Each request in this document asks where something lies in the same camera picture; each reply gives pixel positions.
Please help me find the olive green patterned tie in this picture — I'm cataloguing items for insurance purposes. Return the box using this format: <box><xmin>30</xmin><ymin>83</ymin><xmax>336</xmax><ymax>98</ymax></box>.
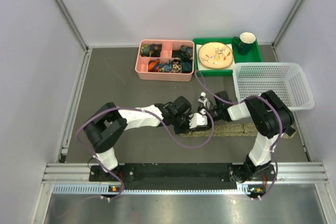
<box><xmin>180</xmin><ymin>122</ymin><xmax>296</xmax><ymax>140</ymax></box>

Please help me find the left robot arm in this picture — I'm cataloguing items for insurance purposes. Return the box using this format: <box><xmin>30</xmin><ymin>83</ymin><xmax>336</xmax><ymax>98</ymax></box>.
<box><xmin>83</xmin><ymin>96</ymin><xmax>192</xmax><ymax>180</ymax></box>

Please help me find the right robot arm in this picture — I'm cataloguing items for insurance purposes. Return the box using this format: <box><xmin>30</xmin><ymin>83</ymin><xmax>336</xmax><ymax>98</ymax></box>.
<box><xmin>209</xmin><ymin>90</ymin><xmax>295</xmax><ymax>183</ymax></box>

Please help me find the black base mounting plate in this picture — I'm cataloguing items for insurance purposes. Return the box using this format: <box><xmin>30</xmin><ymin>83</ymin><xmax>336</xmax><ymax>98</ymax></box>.
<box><xmin>89</xmin><ymin>163</ymin><xmax>275</xmax><ymax>194</ymax></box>

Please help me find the green plastic tray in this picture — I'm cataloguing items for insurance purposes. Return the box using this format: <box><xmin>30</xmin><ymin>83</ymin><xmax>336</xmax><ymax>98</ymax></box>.
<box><xmin>193</xmin><ymin>37</ymin><xmax>263</xmax><ymax>76</ymax></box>

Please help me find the cream floral plate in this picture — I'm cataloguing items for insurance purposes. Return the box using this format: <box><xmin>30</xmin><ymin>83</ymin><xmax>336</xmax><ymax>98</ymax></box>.
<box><xmin>198</xmin><ymin>42</ymin><xmax>234</xmax><ymax>70</ymax></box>

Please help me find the rolled dark paisley tie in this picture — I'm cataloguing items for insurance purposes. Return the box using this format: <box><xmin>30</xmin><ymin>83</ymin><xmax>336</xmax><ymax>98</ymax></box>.
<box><xmin>159</xmin><ymin>60</ymin><xmax>192</xmax><ymax>74</ymax></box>

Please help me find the pink divided storage box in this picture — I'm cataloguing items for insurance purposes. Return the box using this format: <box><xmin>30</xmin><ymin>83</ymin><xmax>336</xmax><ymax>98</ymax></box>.
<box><xmin>135</xmin><ymin>39</ymin><xmax>195</xmax><ymax>82</ymax></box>

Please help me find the rolled orange blue tie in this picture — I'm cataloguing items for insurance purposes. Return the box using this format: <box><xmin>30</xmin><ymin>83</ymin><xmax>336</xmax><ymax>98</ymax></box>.
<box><xmin>148</xmin><ymin>59</ymin><xmax>164</xmax><ymax>72</ymax></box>

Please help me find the rolled teal patterned tie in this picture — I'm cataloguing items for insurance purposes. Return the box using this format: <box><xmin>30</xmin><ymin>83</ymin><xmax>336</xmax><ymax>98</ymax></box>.
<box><xmin>172</xmin><ymin>46</ymin><xmax>193</xmax><ymax>61</ymax></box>

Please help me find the white perforated plastic basket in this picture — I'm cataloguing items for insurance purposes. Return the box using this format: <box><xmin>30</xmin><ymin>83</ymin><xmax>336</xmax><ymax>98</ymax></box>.
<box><xmin>233</xmin><ymin>62</ymin><xmax>315</xmax><ymax>111</ymax></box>

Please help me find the dark green mug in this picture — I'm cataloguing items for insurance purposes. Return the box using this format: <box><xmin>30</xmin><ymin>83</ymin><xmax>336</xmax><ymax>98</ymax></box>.
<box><xmin>232</xmin><ymin>32</ymin><xmax>256</xmax><ymax>55</ymax></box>

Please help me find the rolled dark floral tie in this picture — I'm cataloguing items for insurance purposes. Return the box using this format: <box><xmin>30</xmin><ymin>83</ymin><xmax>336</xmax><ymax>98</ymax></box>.
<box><xmin>140</xmin><ymin>44</ymin><xmax>162</xmax><ymax>57</ymax></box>

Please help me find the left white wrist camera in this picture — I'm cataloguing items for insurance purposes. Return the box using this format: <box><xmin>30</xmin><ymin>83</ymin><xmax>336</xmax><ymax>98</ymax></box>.
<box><xmin>189</xmin><ymin>113</ymin><xmax>208</xmax><ymax>129</ymax></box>

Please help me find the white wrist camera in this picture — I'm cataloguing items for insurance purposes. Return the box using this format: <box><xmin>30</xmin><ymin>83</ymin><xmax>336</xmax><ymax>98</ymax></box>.
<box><xmin>189</xmin><ymin>113</ymin><xmax>208</xmax><ymax>129</ymax></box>
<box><xmin>198</xmin><ymin>92</ymin><xmax>210</xmax><ymax>108</ymax></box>

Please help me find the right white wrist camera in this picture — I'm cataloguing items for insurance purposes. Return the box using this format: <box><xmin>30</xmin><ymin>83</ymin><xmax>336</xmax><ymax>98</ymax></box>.
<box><xmin>198</xmin><ymin>92</ymin><xmax>210</xmax><ymax>108</ymax></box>

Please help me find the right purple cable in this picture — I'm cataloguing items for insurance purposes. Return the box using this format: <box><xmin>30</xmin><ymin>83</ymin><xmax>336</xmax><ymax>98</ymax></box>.
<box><xmin>194</xmin><ymin>70</ymin><xmax>285</xmax><ymax>200</ymax></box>

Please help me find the purple cable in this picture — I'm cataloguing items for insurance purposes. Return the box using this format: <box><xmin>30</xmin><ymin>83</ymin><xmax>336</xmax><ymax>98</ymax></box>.
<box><xmin>75</xmin><ymin>105</ymin><xmax>215</xmax><ymax>198</ymax></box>
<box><xmin>194</xmin><ymin>70</ymin><xmax>285</xmax><ymax>200</ymax></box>

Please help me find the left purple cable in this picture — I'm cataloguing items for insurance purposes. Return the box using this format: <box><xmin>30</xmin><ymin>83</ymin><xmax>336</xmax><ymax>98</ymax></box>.
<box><xmin>75</xmin><ymin>105</ymin><xmax>215</xmax><ymax>198</ymax></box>

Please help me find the grey slotted cable duct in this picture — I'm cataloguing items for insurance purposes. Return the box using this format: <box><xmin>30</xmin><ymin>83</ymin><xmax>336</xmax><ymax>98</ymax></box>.
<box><xmin>52</xmin><ymin>184</ymin><xmax>251</xmax><ymax>195</ymax></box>

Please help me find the aluminium frame rail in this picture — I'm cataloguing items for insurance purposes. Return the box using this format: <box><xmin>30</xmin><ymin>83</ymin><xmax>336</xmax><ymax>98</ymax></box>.
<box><xmin>42</xmin><ymin>162</ymin><xmax>329</xmax><ymax>184</ymax></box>

